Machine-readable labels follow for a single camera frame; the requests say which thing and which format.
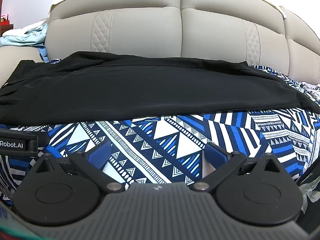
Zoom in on beige leather sofa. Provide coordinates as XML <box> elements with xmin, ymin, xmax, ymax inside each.
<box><xmin>0</xmin><ymin>0</ymin><xmax>320</xmax><ymax>88</ymax></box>

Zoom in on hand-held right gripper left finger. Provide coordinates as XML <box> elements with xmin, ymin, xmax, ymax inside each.
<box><xmin>35</xmin><ymin>140</ymin><xmax>123</xmax><ymax>193</ymax></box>

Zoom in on blue white geometric blanket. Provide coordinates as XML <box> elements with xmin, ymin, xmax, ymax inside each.
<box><xmin>0</xmin><ymin>58</ymin><xmax>320</xmax><ymax>207</ymax></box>

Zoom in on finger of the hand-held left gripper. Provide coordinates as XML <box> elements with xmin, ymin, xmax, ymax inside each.
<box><xmin>44</xmin><ymin>145</ymin><xmax>62</xmax><ymax>158</ymax></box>

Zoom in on light blue cloth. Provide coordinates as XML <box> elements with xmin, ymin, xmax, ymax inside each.
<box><xmin>0</xmin><ymin>19</ymin><xmax>50</xmax><ymax>62</ymax></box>

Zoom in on black pants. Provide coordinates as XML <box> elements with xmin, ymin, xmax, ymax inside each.
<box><xmin>0</xmin><ymin>51</ymin><xmax>318</xmax><ymax>131</ymax></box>

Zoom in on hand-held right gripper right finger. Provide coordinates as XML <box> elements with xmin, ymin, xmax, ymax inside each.
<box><xmin>189</xmin><ymin>142</ymin><xmax>283</xmax><ymax>193</ymax></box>

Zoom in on dark leaf print cloth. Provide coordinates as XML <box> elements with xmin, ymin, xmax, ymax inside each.
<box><xmin>296</xmin><ymin>164</ymin><xmax>320</xmax><ymax>230</ymax></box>

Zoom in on wooden cabinet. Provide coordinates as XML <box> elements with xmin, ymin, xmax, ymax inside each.
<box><xmin>0</xmin><ymin>24</ymin><xmax>13</xmax><ymax>37</ymax></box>

